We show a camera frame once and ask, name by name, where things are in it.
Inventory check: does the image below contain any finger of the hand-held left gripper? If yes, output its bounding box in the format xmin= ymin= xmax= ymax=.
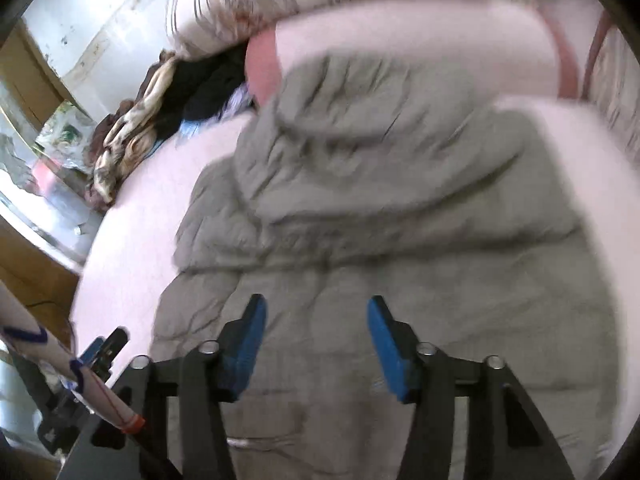
xmin=77 ymin=326 xmax=130 ymax=378

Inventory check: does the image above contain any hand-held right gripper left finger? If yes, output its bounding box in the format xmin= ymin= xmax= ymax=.
xmin=90 ymin=294 xmax=268 ymax=480

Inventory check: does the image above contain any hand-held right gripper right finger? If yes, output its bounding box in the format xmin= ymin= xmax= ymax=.
xmin=366 ymin=295 xmax=576 ymax=480

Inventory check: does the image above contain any grey puffer jacket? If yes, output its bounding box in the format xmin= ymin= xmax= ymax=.
xmin=150 ymin=52 xmax=621 ymax=480

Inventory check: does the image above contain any person's left forearm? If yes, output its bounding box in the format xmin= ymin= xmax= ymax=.
xmin=0 ymin=282 xmax=147 ymax=435

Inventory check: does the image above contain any wooden cabinet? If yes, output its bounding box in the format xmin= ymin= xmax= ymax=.
xmin=0 ymin=212 xmax=85 ymax=348

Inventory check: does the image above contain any pink quilted sofa cover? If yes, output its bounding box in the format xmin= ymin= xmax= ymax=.
xmin=70 ymin=0 xmax=640 ymax=461

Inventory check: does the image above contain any brown cream patterned cloth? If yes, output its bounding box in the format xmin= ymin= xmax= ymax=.
xmin=86 ymin=50 xmax=187 ymax=213

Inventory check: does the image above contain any black cloth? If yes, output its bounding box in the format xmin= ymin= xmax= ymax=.
xmin=162 ymin=52 xmax=252 ymax=133

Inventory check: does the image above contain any pink quilted cushion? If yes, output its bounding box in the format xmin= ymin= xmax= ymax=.
xmin=247 ymin=0 xmax=588 ymax=108

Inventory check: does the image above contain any striped sofa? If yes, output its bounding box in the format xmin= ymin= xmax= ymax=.
xmin=582 ymin=7 xmax=640 ymax=131

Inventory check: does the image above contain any wooden door frame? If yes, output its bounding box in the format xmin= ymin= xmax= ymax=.
xmin=0 ymin=19 xmax=81 ymax=133

